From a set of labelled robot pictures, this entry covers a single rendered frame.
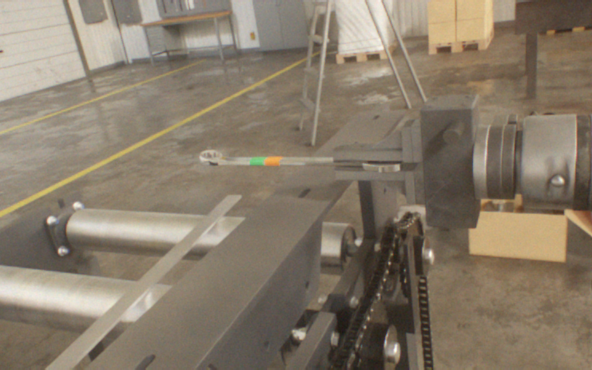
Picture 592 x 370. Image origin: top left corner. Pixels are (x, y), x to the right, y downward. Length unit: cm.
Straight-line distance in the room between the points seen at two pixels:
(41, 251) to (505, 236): 203
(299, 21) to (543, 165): 1029
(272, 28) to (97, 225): 973
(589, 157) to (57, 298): 98
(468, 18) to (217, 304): 801
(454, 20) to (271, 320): 788
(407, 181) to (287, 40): 1037
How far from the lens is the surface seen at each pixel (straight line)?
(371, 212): 100
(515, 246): 277
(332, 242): 111
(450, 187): 56
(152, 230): 136
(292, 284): 72
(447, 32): 844
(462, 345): 225
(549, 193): 54
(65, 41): 1264
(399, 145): 57
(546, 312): 246
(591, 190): 53
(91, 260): 168
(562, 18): 540
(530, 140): 53
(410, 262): 97
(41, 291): 122
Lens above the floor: 142
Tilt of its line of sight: 22 degrees down
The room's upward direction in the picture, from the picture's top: 9 degrees counter-clockwise
